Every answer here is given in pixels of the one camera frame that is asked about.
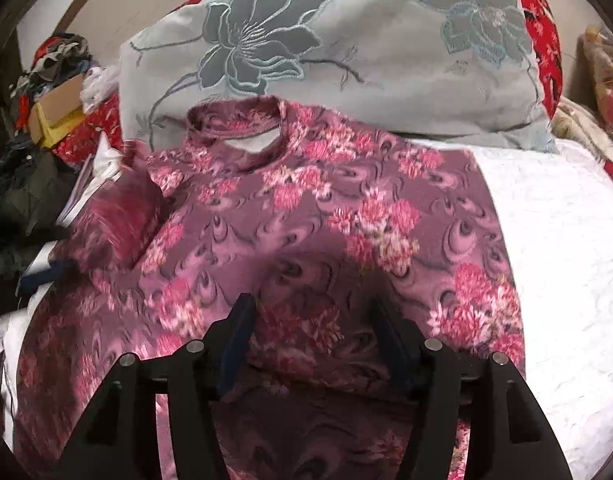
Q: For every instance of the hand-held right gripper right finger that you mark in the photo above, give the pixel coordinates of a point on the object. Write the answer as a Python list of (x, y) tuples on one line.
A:
[(390, 347)]

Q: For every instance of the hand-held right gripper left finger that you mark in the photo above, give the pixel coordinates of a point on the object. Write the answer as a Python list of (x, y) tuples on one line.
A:
[(236, 342)]

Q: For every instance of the purple pink floral pillow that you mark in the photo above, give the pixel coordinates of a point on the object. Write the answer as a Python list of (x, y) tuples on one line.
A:
[(311, 220)]

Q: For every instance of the pile of mixed clothes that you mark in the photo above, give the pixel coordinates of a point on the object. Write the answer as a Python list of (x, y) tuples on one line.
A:
[(56, 55)]

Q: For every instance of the white bedspread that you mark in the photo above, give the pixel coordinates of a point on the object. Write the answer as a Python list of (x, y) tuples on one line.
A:
[(561, 260)]

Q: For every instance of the white cloth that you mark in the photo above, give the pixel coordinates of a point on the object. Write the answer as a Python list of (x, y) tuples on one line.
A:
[(96, 180)]

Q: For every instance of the dark jacket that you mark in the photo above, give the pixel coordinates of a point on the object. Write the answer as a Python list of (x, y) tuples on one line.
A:
[(26, 195)]

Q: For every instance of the yellow box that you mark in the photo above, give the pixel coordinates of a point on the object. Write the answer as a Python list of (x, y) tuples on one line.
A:
[(61, 129)]

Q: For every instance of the grey floral pillow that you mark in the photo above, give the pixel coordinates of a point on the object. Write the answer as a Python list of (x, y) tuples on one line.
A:
[(386, 70)]

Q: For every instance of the white plastic bag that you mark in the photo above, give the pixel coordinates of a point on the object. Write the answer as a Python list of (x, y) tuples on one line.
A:
[(99, 87)]

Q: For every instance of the beige fuzzy cloth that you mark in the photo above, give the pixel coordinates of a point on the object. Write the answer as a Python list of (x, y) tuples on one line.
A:
[(581, 127)]

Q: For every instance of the cardboard box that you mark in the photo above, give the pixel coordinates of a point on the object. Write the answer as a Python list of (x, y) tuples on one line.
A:
[(56, 100)]

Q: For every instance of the plastic-wrapped plush toy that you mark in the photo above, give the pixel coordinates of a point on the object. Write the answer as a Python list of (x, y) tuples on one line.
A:
[(606, 80)]

